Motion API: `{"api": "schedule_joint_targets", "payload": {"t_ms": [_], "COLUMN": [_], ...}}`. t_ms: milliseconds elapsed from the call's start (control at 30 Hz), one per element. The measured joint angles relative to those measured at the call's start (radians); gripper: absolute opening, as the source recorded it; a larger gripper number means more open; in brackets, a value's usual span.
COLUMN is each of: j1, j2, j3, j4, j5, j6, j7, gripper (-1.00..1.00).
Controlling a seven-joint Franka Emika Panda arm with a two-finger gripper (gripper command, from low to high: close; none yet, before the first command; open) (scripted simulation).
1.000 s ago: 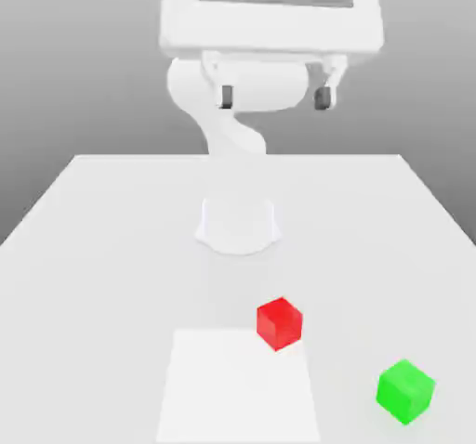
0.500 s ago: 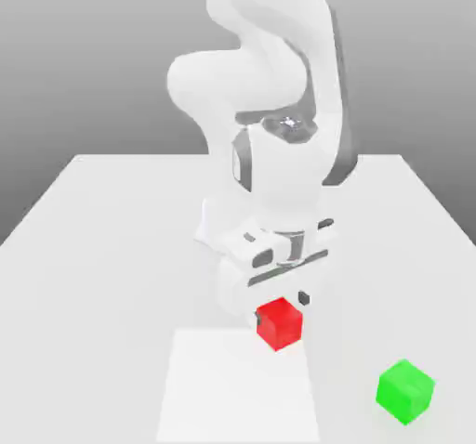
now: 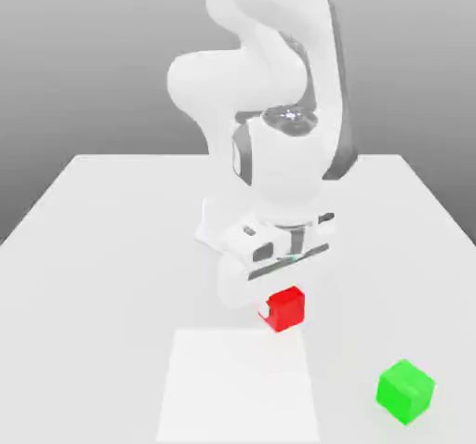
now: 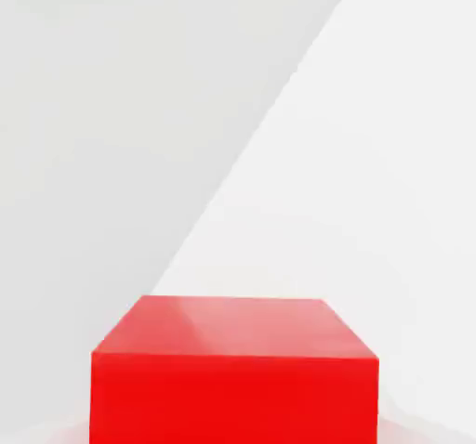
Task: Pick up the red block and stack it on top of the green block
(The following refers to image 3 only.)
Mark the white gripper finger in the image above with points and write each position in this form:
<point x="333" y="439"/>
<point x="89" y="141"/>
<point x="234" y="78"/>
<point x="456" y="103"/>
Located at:
<point x="263" y="308"/>

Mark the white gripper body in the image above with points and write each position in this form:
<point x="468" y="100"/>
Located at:
<point x="238" y="288"/>

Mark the small red cube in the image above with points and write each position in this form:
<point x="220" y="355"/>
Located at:
<point x="287" y="308"/>

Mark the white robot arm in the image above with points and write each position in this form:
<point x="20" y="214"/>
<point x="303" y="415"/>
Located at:
<point x="275" y="169"/>

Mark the small green cube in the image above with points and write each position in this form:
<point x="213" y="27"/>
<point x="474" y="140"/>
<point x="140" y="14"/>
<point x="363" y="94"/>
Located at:
<point x="405" y="392"/>

